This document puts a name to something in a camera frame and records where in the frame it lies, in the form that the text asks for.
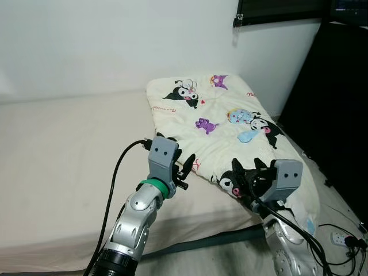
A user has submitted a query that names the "cream cartoon print blanket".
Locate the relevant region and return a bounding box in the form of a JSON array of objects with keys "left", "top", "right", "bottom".
[{"left": 146, "top": 72, "right": 321, "bottom": 237}]

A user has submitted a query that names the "black cabinet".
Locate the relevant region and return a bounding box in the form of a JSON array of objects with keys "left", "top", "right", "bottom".
[{"left": 277, "top": 22, "right": 368, "bottom": 226}]

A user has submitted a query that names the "white power strip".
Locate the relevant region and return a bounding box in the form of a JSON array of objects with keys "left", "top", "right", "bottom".
[{"left": 330, "top": 229, "right": 362, "bottom": 249}]

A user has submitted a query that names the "white bed mattress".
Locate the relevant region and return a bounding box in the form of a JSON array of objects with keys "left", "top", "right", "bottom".
[{"left": 0, "top": 89, "right": 323, "bottom": 275}]

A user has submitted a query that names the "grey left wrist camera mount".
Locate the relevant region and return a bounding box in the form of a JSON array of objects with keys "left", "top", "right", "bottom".
[{"left": 148, "top": 135, "right": 179, "bottom": 186}]

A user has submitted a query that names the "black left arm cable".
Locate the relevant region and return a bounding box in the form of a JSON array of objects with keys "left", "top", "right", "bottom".
[{"left": 85, "top": 138, "right": 154, "bottom": 276}]

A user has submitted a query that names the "black floor cable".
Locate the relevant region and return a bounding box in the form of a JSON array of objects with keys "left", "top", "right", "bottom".
[{"left": 315, "top": 223, "right": 368, "bottom": 274}]

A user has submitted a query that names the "black window frame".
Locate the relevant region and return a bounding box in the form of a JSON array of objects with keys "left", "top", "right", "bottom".
[{"left": 232, "top": 0, "right": 332, "bottom": 28}]

